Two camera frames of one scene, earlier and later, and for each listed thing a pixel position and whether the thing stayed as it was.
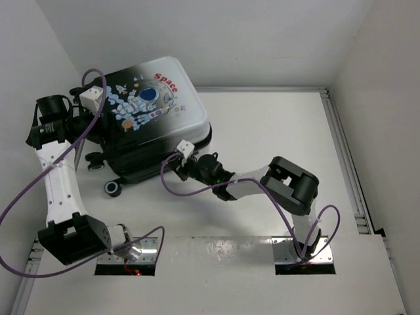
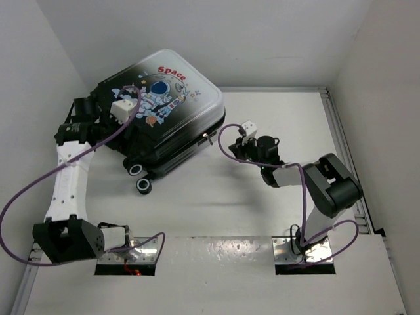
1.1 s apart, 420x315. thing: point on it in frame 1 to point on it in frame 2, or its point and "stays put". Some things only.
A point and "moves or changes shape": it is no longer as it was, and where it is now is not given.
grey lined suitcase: x=150 y=108 moves or changes shape
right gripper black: x=183 y=170 to x=239 y=148
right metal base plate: x=281 y=251 stays put
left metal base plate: x=148 y=254 stays put
